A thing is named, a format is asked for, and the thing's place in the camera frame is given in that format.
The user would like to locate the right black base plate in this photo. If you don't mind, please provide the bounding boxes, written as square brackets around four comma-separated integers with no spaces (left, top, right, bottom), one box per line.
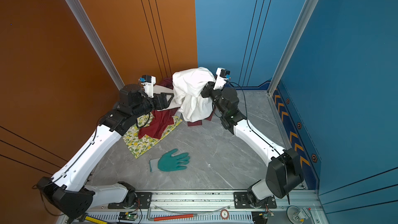
[233,191,277,209]

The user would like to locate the yellow tape measure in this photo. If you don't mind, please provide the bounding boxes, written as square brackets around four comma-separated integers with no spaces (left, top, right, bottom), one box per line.
[84,216,108,224]

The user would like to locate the right small circuit board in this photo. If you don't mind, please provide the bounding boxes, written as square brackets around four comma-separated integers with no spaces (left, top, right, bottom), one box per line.
[260,212,274,219]

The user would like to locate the red handled allen key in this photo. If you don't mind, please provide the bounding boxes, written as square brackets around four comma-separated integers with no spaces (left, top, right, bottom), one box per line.
[147,208,197,222]

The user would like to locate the round metal disc part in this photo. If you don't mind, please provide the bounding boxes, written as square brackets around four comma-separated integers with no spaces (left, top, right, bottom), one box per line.
[287,206,312,224]

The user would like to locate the left green circuit board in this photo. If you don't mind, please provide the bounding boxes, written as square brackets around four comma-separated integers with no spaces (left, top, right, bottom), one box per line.
[118,212,137,222]

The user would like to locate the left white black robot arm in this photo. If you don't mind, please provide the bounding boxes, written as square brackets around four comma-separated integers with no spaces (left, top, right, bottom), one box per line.
[35,83,174,222]

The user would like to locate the white cloth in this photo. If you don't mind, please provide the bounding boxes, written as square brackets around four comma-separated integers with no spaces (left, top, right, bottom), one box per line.
[172,67,215,122]

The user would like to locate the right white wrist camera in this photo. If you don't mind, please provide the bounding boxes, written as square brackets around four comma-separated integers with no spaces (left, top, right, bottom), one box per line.
[213,67,230,90]

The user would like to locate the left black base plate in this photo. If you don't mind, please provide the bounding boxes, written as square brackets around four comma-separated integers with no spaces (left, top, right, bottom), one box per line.
[108,192,152,210]

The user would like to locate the red cloth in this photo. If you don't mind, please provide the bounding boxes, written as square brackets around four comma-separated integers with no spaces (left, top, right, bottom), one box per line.
[138,108,177,140]

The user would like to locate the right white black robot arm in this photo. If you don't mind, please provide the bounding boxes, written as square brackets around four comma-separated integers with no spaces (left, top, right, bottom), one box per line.
[201,82,304,208]

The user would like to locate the round red white sticker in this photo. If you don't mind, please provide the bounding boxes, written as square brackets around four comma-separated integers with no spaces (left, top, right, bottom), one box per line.
[220,209,230,220]

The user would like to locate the lemon print cloth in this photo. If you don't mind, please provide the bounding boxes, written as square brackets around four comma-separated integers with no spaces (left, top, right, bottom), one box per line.
[122,116,182,159]

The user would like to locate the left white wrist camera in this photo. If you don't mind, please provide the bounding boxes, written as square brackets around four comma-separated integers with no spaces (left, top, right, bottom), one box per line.
[139,75,156,98]

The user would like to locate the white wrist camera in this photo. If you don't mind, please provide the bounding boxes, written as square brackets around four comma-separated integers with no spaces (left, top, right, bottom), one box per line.
[213,67,230,90]
[139,75,156,98]

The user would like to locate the digital caliper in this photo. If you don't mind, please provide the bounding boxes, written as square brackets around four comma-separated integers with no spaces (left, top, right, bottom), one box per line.
[77,213,87,223]

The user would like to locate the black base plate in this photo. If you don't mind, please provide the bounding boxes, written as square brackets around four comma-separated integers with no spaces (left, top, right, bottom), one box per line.
[233,191,277,209]
[108,192,152,210]

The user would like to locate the green work glove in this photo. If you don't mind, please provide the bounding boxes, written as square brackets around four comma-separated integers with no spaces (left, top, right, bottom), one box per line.
[149,148,190,172]

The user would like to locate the maroon shirt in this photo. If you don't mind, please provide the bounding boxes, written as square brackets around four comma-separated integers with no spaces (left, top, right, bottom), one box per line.
[158,77,215,127]

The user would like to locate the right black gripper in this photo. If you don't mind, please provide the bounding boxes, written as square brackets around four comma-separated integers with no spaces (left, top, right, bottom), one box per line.
[201,76,228,117]

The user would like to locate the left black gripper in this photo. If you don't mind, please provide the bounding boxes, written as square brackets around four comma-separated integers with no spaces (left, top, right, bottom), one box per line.
[132,92,173,121]

